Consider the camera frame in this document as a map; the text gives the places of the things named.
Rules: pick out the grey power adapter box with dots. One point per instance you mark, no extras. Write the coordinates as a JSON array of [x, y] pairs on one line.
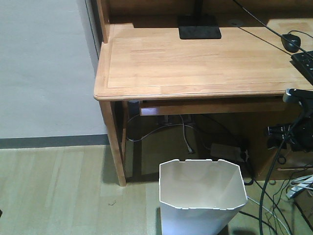
[[227, 152]]

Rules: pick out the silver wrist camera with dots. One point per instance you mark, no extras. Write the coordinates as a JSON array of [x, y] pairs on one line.
[[303, 97]]

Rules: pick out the black computer mouse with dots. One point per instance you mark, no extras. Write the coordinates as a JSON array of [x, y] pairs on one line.
[[291, 42]]

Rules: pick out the white plastic trash bin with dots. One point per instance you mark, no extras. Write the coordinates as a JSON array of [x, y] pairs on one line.
[[199, 197]]

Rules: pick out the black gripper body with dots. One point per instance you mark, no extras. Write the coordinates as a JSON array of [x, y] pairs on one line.
[[300, 138]]

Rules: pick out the light wooden desk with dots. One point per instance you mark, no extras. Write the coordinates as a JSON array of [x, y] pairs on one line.
[[143, 58]]

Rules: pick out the black keyboard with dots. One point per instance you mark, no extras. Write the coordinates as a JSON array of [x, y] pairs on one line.
[[304, 63]]

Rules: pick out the black computer monitor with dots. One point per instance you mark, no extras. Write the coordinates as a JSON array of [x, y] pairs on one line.
[[198, 26]]

